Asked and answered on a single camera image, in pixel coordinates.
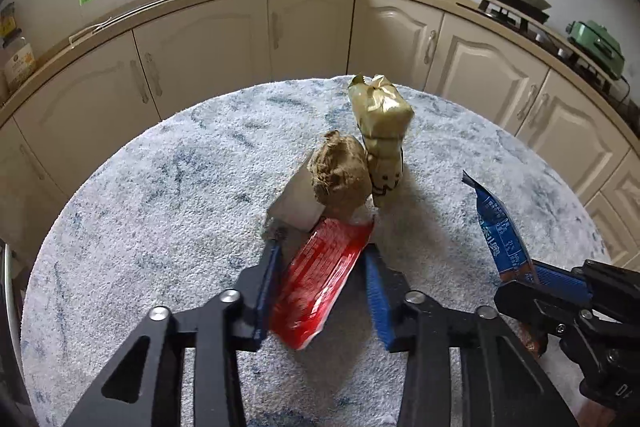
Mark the gold foil wrapper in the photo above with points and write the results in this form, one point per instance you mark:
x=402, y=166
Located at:
x=383, y=117

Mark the cream lower cabinets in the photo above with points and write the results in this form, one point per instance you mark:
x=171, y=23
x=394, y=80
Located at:
x=117, y=78

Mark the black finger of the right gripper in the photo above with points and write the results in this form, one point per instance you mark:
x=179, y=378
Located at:
x=557, y=298

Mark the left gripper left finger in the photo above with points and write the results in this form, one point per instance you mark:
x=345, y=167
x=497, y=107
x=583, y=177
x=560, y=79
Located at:
x=141, y=384

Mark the brown crumpled paper ball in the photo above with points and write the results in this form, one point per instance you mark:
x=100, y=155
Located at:
x=340, y=175

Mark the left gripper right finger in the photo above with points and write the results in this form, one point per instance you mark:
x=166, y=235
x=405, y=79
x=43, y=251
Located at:
x=502, y=384

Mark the black gas stove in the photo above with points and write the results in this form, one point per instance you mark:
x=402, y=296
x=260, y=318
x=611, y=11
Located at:
x=569, y=53

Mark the blue snack wrapper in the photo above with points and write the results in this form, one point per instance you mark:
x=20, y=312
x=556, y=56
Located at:
x=515, y=268

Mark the green electric cooker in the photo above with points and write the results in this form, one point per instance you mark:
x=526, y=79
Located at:
x=598, y=44

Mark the large jar with label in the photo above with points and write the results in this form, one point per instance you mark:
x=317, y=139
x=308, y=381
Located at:
x=20, y=60

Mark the red snack wrapper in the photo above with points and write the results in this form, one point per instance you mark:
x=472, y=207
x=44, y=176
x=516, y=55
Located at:
x=314, y=279

